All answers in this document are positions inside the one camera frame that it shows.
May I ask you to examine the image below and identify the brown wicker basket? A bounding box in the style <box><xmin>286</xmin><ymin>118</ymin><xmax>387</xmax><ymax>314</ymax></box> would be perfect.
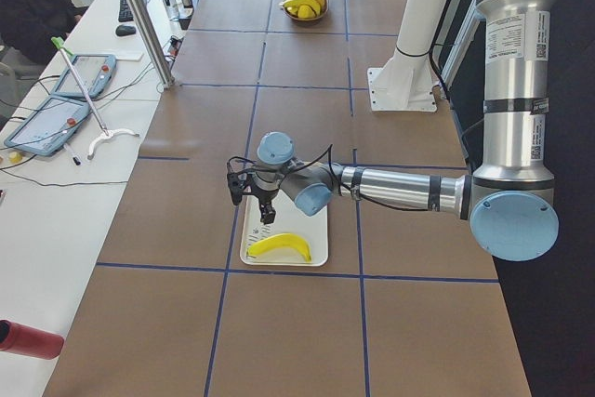
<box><xmin>279</xmin><ymin>0</ymin><xmax>328</xmax><ymax>23</ymax></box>

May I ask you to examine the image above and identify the blue teach pendant far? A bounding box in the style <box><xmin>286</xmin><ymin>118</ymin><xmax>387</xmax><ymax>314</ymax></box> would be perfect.
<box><xmin>52</xmin><ymin>54</ymin><xmax>117</xmax><ymax>100</ymax></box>

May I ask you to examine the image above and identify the reacher grabber stick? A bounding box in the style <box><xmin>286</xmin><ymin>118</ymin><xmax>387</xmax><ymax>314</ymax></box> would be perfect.
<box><xmin>51</xmin><ymin>37</ymin><xmax>139</xmax><ymax>160</ymax></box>

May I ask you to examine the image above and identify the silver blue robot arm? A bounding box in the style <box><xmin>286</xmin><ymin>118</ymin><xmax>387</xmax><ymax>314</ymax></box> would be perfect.
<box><xmin>233</xmin><ymin>0</ymin><xmax>559</xmax><ymax>261</ymax></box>

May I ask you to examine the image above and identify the blue teach pendant near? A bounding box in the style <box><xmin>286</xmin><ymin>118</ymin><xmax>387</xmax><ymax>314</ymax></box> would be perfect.
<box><xmin>4</xmin><ymin>95</ymin><xmax>90</xmax><ymax>156</ymax></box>

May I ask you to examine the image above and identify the blue teach pendant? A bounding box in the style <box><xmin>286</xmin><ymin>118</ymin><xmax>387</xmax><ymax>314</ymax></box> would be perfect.
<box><xmin>52</xmin><ymin>54</ymin><xmax>117</xmax><ymax>100</ymax></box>
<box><xmin>4</xmin><ymin>95</ymin><xmax>90</xmax><ymax>156</ymax></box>

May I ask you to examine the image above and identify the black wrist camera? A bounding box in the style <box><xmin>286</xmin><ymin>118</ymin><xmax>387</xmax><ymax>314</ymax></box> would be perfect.
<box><xmin>226</xmin><ymin>163</ymin><xmax>246</xmax><ymax>206</ymax></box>

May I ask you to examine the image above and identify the white pedestal column base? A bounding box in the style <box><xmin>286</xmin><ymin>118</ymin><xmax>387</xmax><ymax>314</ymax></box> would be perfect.
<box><xmin>367</xmin><ymin>0</ymin><xmax>436</xmax><ymax>112</ymax></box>

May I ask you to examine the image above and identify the black computer mouse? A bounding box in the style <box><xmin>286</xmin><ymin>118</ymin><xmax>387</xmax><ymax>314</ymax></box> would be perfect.
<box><xmin>115</xmin><ymin>24</ymin><xmax>137</xmax><ymax>37</ymax></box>

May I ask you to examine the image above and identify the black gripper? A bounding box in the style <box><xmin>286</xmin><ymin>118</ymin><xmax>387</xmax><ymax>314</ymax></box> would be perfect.
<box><xmin>250</xmin><ymin>168</ymin><xmax>282</xmax><ymax>224</ymax></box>

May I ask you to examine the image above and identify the person in dark clothes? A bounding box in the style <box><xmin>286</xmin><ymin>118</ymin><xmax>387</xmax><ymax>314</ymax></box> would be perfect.
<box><xmin>1</xmin><ymin>0</ymin><xmax>86</xmax><ymax>65</ymax></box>

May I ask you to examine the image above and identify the aluminium frame post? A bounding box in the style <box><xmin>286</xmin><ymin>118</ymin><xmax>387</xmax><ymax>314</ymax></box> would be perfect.
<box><xmin>126</xmin><ymin>0</ymin><xmax>175</xmax><ymax>89</ymax></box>

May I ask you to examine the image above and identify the cream bear serving tray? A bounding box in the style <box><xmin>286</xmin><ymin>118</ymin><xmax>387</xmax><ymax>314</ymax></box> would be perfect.
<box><xmin>239</xmin><ymin>192</ymin><xmax>329</xmax><ymax>267</ymax></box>

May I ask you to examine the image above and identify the red bottle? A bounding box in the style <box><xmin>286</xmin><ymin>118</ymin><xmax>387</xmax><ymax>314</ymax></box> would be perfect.
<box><xmin>1</xmin><ymin>320</ymin><xmax>64</xmax><ymax>360</ymax></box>

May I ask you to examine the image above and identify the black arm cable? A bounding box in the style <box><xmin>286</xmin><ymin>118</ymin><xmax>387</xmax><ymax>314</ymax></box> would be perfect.
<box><xmin>427</xmin><ymin>0</ymin><xmax>487</xmax><ymax>175</ymax></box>

